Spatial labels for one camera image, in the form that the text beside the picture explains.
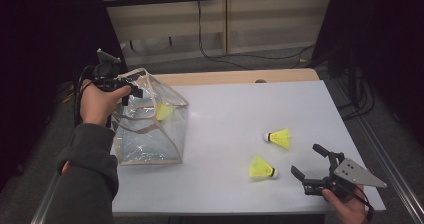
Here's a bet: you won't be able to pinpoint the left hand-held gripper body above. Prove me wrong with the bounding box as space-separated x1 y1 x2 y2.
92 48 135 93

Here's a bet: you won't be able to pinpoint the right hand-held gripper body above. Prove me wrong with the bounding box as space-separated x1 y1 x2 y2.
301 151 388 199

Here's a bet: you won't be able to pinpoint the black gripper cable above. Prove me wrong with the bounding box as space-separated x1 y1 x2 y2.
73 65 98 127
344 183 375 222

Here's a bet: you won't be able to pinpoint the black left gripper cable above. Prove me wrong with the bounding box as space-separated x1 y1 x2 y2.
73 65 98 127

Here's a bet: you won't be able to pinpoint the person's right hand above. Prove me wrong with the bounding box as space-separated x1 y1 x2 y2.
321 185 369 224

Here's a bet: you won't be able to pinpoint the light wooden cabinet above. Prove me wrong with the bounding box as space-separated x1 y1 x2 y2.
98 0 334 67

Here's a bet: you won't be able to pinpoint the clear bag with beige trim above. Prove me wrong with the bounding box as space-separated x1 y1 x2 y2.
109 67 190 167

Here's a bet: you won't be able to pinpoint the aluminium rail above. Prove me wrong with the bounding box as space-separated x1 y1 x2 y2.
31 170 63 224
356 115 424 224

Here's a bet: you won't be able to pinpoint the black floor cables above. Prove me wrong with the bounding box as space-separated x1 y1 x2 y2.
336 73 377 121

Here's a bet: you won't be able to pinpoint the black hanging cable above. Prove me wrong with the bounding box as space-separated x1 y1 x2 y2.
198 0 316 71

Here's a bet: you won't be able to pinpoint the yellow shuttlecock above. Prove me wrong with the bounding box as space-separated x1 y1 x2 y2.
263 128 291 150
155 102 175 122
248 155 279 180

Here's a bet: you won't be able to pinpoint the person's left hand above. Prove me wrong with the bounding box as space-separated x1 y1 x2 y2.
79 78 133 127

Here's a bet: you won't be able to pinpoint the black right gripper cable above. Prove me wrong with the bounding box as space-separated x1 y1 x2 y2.
344 183 375 222

